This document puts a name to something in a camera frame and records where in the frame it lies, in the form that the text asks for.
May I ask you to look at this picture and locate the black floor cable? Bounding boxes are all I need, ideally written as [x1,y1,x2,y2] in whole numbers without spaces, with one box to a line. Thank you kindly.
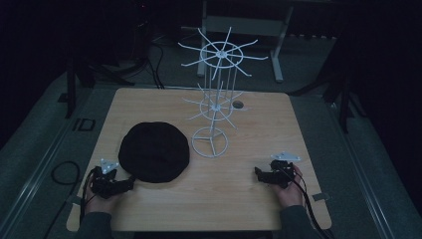
[145,36,165,90]

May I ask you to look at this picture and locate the white metal desk frame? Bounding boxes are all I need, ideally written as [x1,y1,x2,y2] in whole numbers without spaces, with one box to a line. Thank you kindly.
[196,0,332,84]

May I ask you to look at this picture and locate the black knit hat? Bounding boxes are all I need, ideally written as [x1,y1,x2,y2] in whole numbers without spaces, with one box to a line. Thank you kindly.
[117,121,191,184]

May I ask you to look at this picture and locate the white wire display rack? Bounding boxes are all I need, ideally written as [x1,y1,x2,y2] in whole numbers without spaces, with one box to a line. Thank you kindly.
[177,27,269,158]

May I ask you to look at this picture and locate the person's left hand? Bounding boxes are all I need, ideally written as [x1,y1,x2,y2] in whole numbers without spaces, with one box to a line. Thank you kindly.
[84,192,121,216]

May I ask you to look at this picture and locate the black floor bracket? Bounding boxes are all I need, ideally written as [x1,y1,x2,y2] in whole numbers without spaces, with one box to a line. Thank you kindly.
[72,118,98,131]

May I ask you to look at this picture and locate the person's right hand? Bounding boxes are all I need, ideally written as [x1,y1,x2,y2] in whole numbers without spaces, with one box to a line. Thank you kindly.
[271,164,305,209]

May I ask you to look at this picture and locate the black stand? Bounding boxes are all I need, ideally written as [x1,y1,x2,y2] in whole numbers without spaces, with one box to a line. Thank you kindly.
[65,56,135,120]
[288,66,367,134]

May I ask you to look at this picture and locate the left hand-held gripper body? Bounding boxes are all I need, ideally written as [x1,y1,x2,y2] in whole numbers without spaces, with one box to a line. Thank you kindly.
[90,158,126,200]

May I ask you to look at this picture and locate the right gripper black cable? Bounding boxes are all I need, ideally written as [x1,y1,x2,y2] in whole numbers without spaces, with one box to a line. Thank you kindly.
[278,165,336,239]

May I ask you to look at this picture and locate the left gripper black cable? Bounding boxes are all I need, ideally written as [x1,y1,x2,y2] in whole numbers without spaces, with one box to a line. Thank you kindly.
[79,166,101,227]

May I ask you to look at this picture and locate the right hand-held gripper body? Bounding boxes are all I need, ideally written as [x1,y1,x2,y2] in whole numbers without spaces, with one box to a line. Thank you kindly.
[261,151,302,189]

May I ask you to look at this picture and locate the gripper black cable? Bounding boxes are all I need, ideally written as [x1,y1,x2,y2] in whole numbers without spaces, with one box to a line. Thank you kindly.
[79,166,101,227]
[278,165,336,239]

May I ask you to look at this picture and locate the black cable loop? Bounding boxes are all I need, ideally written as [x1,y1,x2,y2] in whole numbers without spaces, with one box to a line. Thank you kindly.
[51,160,82,186]

